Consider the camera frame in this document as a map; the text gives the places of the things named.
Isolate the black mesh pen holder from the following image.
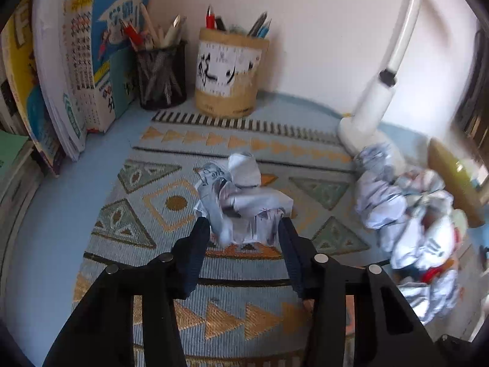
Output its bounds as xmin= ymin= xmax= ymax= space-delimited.
xmin=136 ymin=41 xmax=187 ymax=111

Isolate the blue cover book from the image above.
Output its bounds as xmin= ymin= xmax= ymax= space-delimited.
xmin=90 ymin=0 xmax=148 ymax=132

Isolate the brown ribbed bowl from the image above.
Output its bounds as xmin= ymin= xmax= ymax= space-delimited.
xmin=428 ymin=138 xmax=486 ymax=228

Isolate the tan cylindrical pen holder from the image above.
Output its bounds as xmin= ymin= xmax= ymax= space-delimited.
xmin=195 ymin=28 xmax=269 ymax=118

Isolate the yellow cover book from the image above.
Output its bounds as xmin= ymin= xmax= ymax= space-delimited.
xmin=1 ymin=0 xmax=65 ymax=176

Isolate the patterned woven table mat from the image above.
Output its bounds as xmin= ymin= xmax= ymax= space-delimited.
xmin=72 ymin=110 xmax=399 ymax=367

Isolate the white desk lamp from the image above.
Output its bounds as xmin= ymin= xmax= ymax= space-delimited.
xmin=337 ymin=0 xmax=422 ymax=173

